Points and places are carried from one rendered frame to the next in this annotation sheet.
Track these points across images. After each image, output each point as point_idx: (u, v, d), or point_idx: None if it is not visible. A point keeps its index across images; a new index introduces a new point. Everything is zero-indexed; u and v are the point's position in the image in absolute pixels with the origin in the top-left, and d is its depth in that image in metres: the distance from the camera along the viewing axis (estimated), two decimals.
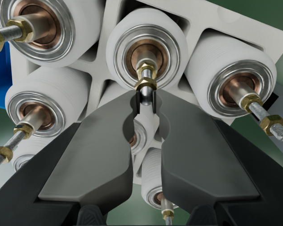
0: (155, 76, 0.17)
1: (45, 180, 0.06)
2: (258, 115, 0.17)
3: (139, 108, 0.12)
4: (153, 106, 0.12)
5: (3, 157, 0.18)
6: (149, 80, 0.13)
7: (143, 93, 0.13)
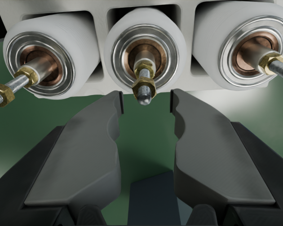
0: (150, 66, 0.17)
1: (31, 185, 0.06)
2: (15, 86, 0.16)
3: (122, 108, 0.12)
4: (170, 106, 0.12)
5: None
6: (136, 83, 0.14)
7: (137, 98, 0.13)
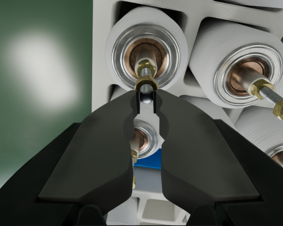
0: (153, 77, 0.17)
1: (45, 180, 0.06)
2: None
3: (139, 108, 0.12)
4: (153, 106, 0.12)
5: None
6: (153, 80, 0.14)
7: (145, 89, 0.13)
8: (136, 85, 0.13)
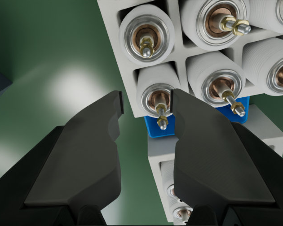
0: (143, 40, 0.27)
1: (31, 185, 0.06)
2: None
3: (122, 108, 0.12)
4: (170, 106, 0.12)
5: (237, 107, 0.28)
6: (141, 54, 0.24)
7: (146, 57, 0.23)
8: (151, 55, 0.24)
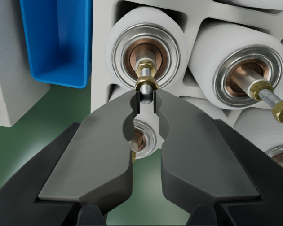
0: None
1: (45, 180, 0.06)
2: None
3: (139, 108, 0.12)
4: (153, 106, 0.12)
5: (142, 85, 0.13)
6: None
7: None
8: None
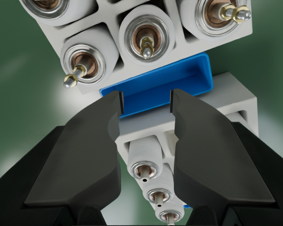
0: None
1: (31, 185, 0.06)
2: None
3: (122, 108, 0.12)
4: (170, 106, 0.12)
5: (147, 47, 0.23)
6: None
7: None
8: None
